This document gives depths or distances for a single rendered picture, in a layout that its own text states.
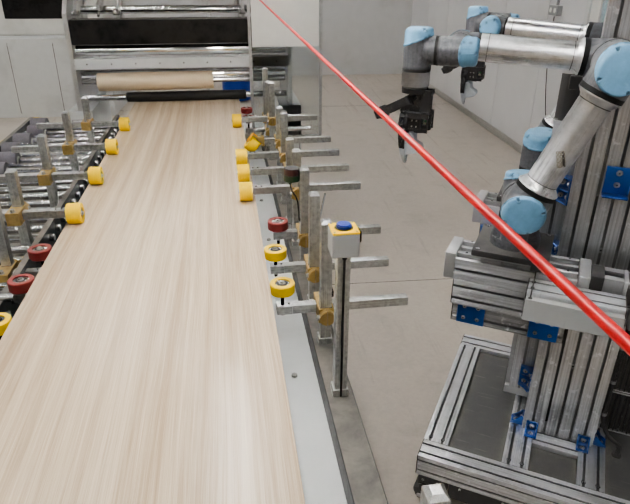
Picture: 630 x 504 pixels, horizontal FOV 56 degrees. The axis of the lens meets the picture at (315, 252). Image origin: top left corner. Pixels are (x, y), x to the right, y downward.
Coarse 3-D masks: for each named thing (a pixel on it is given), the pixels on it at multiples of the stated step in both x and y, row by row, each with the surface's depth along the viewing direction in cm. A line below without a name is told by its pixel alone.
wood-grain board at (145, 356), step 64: (192, 128) 362; (128, 192) 262; (192, 192) 262; (64, 256) 206; (128, 256) 206; (192, 256) 206; (256, 256) 206; (64, 320) 169; (128, 320) 169; (192, 320) 170; (256, 320) 170; (0, 384) 144; (64, 384) 144; (128, 384) 144; (192, 384) 144; (256, 384) 144; (0, 448) 125; (64, 448) 125; (128, 448) 125; (192, 448) 125; (256, 448) 125
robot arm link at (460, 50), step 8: (440, 40) 152; (448, 40) 152; (456, 40) 151; (464, 40) 150; (472, 40) 150; (440, 48) 152; (448, 48) 151; (456, 48) 151; (464, 48) 150; (472, 48) 150; (440, 56) 153; (448, 56) 152; (456, 56) 151; (464, 56) 151; (472, 56) 150; (440, 64) 155; (448, 64) 154; (456, 64) 153; (464, 64) 153; (472, 64) 152
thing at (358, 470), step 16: (272, 160) 371; (272, 176) 343; (288, 240) 265; (288, 256) 264; (304, 272) 238; (304, 288) 226; (304, 320) 216; (320, 352) 190; (320, 368) 182; (320, 384) 183; (336, 400) 169; (352, 400) 169; (336, 416) 163; (352, 416) 163; (336, 432) 158; (352, 432) 158; (336, 448) 158; (352, 448) 152; (368, 448) 152; (352, 464) 148; (368, 464) 148; (352, 480) 143; (368, 480) 143; (352, 496) 139; (368, 496) 139; (384, 496) 139
